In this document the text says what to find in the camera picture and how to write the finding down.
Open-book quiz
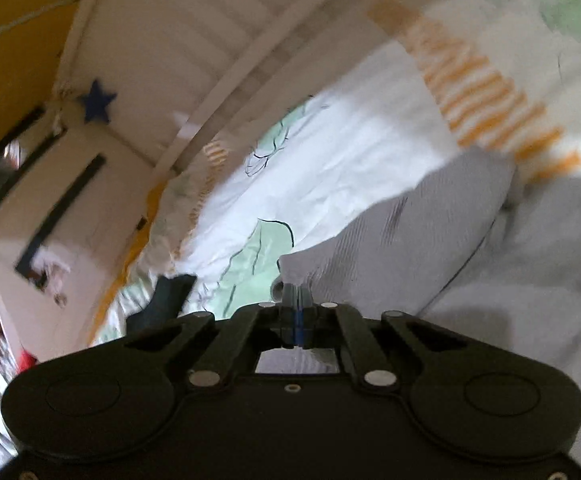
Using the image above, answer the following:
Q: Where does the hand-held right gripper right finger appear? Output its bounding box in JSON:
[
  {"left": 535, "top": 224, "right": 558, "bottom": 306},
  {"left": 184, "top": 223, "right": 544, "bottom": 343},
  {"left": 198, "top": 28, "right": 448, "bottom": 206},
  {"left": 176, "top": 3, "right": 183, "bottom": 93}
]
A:
[{"left": 298, "top": 284, "right": 467, "bottom": 394}]

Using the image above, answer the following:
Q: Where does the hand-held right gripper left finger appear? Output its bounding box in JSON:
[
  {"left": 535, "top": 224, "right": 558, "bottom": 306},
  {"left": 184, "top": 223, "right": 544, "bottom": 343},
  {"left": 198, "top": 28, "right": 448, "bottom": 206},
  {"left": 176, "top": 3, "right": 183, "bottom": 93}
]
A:
[{"left": 124, "top": 282, "right": 300, "bottom": 394}]

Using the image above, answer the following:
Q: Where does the grey knit hoodie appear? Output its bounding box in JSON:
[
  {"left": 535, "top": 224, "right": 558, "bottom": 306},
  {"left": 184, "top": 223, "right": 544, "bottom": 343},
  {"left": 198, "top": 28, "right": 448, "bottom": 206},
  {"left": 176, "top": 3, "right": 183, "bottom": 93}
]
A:
[{"left": 270, "top": 152, "right": 581, "bottom": 411}]

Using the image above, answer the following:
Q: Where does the black cloth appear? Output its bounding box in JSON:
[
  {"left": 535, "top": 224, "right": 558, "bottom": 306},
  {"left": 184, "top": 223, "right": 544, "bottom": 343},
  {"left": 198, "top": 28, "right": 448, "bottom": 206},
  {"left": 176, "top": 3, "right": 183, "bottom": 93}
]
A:
[{"left": 127, "top": 273, "right": 196, "bottom": 332}]

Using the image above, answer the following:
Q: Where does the leaf print bed sheet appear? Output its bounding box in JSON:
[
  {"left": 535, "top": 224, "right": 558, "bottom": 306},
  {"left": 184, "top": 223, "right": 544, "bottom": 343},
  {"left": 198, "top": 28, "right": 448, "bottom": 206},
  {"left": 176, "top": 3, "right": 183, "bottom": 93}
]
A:
[{"left": 90, "top": 0, "right": 581, "bottom": 431}]

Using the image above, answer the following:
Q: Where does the dark blue star decoration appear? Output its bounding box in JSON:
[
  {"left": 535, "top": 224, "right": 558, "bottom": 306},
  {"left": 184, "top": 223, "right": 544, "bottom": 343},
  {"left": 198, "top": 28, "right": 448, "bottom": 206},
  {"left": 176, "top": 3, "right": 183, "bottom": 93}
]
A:
[{"left": 77, "top": 78, "right": 118, "bottom": 124}]

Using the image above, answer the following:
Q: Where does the cream wooden bed frame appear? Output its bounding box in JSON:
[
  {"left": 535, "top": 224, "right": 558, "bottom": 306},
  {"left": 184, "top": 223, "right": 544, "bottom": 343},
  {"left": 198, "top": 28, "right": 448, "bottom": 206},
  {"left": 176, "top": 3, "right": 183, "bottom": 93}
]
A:
[{"left": 0, "top": 0, "right": 421, "bottom": 361}]

